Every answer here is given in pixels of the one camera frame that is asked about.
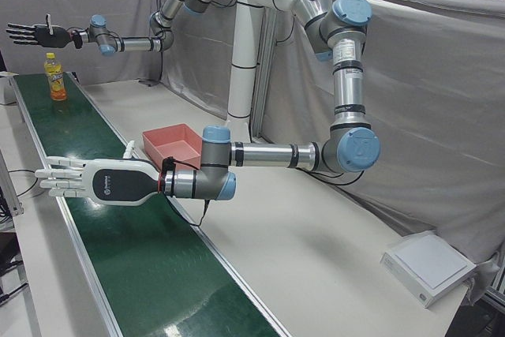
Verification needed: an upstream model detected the vertical aluminium frame post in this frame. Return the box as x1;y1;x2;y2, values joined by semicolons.
251;7;278;143

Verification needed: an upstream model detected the grey draped cloth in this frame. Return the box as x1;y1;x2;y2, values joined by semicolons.
256;0;505;302

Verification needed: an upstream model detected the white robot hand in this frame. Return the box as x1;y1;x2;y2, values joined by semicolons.
34;141;163;208

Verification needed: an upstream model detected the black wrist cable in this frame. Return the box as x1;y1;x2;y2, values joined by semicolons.
160;156;211;228

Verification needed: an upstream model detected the aluminium frame corner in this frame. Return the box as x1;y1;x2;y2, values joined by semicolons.
481;264;505;316

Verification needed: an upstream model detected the pink plastic basket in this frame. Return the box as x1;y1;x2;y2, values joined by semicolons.
142;122;203;169

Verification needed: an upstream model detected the orange juice bottle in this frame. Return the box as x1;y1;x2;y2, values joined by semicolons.
43;52;68;102

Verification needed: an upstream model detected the green conveyor belt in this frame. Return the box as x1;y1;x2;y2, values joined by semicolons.
9;71;293;337

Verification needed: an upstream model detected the aluminium profile rail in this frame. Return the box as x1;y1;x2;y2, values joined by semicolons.
0;150;25;218

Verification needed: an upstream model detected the black looped cable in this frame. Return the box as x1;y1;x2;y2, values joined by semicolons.
6;169;45;200

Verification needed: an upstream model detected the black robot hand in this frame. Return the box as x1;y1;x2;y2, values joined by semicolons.
6;14;74;49

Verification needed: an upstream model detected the flat white box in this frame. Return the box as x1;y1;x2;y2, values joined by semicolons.
380;233;477;309

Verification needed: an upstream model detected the white robot torso column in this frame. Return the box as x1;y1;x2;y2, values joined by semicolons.
193;0;332;122

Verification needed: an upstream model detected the white conveyor control box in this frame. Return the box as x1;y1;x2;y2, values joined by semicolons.
0;71;19;107

